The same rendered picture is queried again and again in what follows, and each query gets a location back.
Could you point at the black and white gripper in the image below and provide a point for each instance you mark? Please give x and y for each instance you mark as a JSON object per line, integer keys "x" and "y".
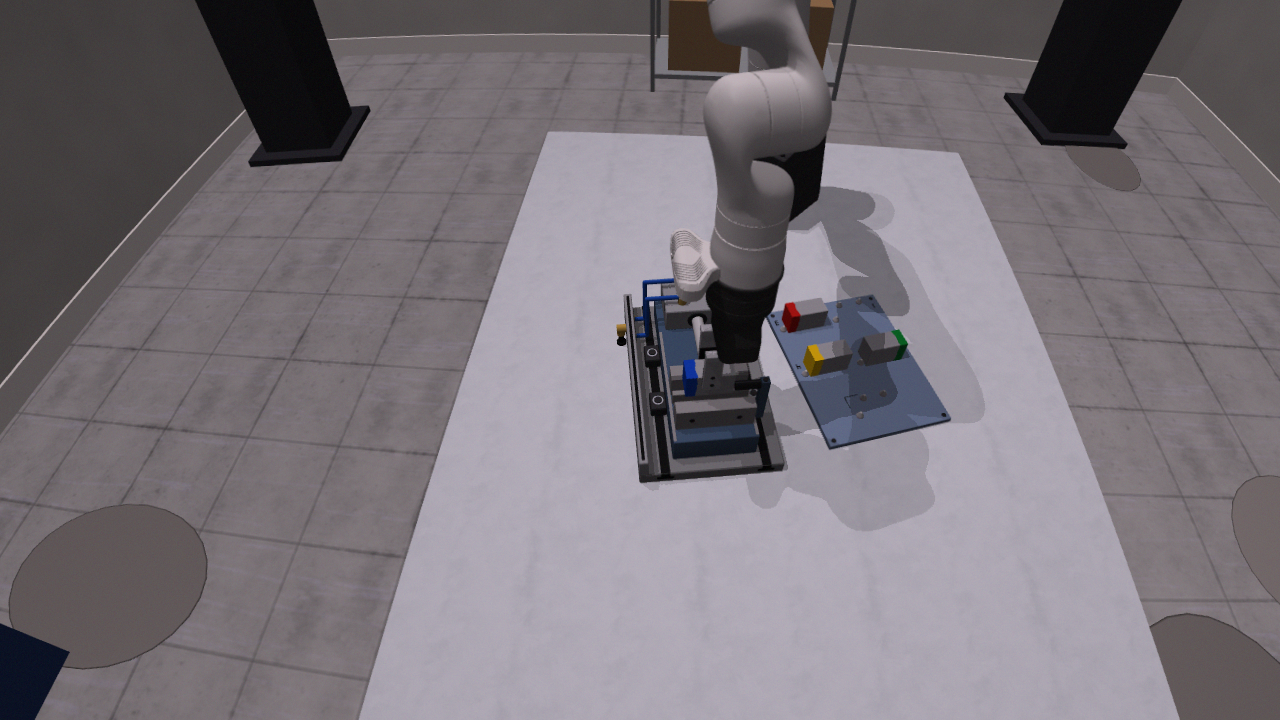
{"x": 741, "y": 290}

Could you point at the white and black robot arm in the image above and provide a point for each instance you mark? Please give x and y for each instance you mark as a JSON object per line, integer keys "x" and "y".
{"x": 763, "y": 113}

